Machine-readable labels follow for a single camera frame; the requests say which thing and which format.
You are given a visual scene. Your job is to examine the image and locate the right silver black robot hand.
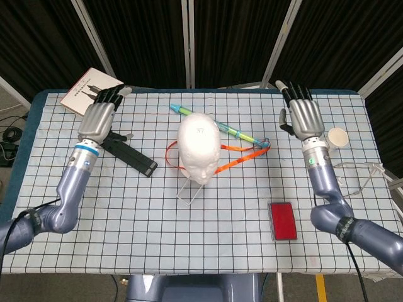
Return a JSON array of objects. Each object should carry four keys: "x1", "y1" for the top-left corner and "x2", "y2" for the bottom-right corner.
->
[{"x1": 275, "y1": 80, "x2": 326, "y2": 142}]

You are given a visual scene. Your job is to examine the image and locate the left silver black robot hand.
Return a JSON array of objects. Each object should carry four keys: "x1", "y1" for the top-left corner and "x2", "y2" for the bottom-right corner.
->
[{"x1": 77, "y1": 84, "x2": 135, "y2": 147}]

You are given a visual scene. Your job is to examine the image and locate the orange lanyard strap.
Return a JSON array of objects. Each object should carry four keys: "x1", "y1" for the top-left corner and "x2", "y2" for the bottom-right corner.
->
[{"x1": 166, "y1": 138, "x2": 271, "y2": 176}]

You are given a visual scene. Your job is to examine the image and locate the white badge holder frame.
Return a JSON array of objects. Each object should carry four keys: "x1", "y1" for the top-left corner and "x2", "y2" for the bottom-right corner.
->
[{"x1": 176, "y1": 179, "x2": 205, "y2": 207}]

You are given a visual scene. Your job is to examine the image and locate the white foam mannequin head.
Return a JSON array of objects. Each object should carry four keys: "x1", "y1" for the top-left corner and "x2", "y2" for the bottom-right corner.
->
[{"x1": 176, "y1": 113, "x2": 221, "y2": 185}]

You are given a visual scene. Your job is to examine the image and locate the white paper cup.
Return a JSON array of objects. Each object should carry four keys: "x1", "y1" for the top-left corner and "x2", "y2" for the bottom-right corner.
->
[{"x1": 324, "y1": 127, "x2": 349, "y2": 153}]

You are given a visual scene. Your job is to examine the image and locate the white cardboard product box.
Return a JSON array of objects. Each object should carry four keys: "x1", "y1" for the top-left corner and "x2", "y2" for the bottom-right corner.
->
[{"x1": 59, "y1": 67, "x2": 125, "y2": 116}]

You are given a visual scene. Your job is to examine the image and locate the black folding stand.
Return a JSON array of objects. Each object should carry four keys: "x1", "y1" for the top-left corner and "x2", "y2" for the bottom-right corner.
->
[{"x1": 99, "y1": 131, "x2": 158, "y2": 179}]

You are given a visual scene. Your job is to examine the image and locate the clear safety glasses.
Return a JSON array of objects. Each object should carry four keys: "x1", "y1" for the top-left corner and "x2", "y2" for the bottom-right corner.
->
[{"x1": 330, "y1": 161, "x2": 387, "y2": 199}]

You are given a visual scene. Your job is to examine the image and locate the green blue toy pen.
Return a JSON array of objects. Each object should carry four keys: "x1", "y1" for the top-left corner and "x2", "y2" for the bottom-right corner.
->
[{"x1": 170, "y1": 104, "x2": 271, "y2": 150}]

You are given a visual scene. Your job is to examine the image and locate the black folding screen partition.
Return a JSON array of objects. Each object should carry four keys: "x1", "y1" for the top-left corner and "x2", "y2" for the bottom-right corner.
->
[{"x1": 0, "y1": 0, "x2": 403, "y2": 108}]

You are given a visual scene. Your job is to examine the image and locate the red ink pad case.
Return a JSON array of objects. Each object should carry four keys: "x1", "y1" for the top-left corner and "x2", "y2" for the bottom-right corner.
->
[{"x1": 267, "y1": 202, "x2": 298, "y2": 242}]

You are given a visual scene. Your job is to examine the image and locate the white checkered tablecloth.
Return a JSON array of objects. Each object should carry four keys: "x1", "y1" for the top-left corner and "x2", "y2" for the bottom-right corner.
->
[{"x1": 0, "y1": 91, "x2": 403, "y2": 275}]

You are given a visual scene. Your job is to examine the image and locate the grey-blue robot torso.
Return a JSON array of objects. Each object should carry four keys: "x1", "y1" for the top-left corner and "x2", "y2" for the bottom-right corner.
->
[{"x1": 125, "y1": 273, "x2": 264, "y2": 302}]

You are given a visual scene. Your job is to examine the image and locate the black floor cable bundle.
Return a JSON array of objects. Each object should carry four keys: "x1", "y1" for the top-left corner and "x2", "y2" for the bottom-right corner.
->
[{"x1": 0, "y1": 115, "x2": 29, "y2": 167}]

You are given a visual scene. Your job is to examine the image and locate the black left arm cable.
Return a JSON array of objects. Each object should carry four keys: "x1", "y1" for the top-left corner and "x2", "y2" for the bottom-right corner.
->
[{"x1": 0, "y1": 198, "x2": 62, "y2": 271}]

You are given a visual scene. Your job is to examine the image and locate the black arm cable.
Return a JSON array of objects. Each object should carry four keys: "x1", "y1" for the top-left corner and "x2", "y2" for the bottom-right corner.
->
[
  {"x1": 0, "y1": 198, "x2": 62, "y2": 271},
  {"x1": 313, "y1": 191, "x2": 369, "y2": 302}
]

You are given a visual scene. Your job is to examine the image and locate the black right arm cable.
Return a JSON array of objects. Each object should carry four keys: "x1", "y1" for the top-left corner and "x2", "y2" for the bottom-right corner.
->
[{"x1": 313, "y1": 191, "x2": 369, "y2": 302}]

